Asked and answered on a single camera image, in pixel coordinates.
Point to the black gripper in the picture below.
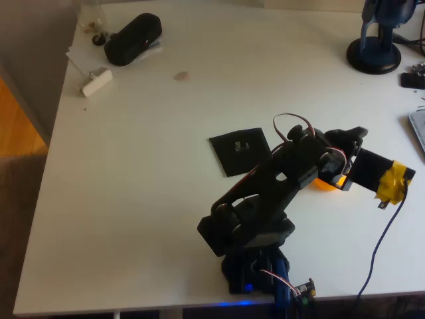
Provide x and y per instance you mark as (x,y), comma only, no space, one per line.
(339,182)

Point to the yellow rubber duck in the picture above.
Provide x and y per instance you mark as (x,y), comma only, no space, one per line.
(320,186)

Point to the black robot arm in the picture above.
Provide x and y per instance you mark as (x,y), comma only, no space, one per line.
(262,192)

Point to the black square mat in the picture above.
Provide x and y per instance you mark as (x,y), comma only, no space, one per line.
(232,156)

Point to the grey laptop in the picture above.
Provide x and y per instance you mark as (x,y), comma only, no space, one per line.
(419,128)

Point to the small controller circuit board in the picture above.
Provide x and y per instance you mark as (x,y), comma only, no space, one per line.
(303,290)

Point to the blue table clamp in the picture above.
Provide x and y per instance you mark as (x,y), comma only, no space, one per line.
(281,285)

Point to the small black phone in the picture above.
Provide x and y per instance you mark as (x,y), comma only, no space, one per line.
(413,80)

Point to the blue microphone on black base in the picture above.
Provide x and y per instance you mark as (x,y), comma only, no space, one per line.
(373,56)

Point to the small electronics part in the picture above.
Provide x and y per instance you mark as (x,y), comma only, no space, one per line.
(419,68)

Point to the black oblong speaker case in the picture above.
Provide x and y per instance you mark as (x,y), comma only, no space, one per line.
(133,40)

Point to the white power adapter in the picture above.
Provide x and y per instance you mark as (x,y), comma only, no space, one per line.
(98,83)

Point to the small black round cap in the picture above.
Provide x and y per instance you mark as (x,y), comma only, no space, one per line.
(98,40)

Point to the white paper sheets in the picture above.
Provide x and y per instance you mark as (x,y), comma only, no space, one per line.
(86,56)

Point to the clear glass flask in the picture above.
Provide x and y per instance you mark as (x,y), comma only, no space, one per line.
(91,20)

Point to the black camera with yellow tape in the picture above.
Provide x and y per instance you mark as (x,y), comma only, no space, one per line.
(368,169)

